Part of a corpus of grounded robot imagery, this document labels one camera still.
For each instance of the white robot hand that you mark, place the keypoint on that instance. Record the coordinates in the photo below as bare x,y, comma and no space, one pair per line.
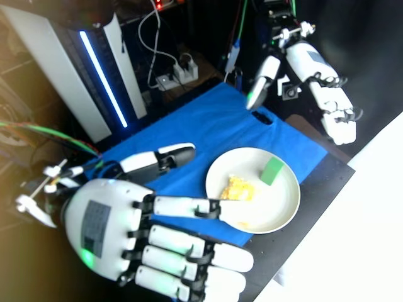
310,61
119,207

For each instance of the green foam block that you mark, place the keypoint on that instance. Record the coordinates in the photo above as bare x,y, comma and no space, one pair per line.
272,172

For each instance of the yellow food pieces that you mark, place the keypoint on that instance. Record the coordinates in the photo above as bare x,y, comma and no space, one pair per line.
240,190

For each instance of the white round plate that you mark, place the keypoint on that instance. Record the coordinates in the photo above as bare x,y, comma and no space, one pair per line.
277,207

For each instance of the white adapter with blue plug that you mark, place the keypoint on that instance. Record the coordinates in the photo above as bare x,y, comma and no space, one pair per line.
233,56

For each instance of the blue cloth bag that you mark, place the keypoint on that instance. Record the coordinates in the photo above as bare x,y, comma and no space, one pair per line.
204,126

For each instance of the white power strip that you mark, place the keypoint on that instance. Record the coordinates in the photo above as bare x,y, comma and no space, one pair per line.
184,74

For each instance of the black device with red lights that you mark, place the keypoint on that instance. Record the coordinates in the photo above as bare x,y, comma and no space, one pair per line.
163,4

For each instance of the white tower with blue light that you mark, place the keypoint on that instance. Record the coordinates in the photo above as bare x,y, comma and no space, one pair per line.
47,63

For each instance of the white board panel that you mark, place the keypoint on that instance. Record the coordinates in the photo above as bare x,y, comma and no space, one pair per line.
362,220

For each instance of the black perforated board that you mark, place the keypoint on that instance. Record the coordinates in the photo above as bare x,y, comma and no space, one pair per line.
283,251

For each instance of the dark brown rounded object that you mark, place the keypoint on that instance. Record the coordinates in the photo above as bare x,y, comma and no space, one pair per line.
78,14

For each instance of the white black camera module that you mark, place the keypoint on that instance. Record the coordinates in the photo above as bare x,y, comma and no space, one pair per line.
288,91

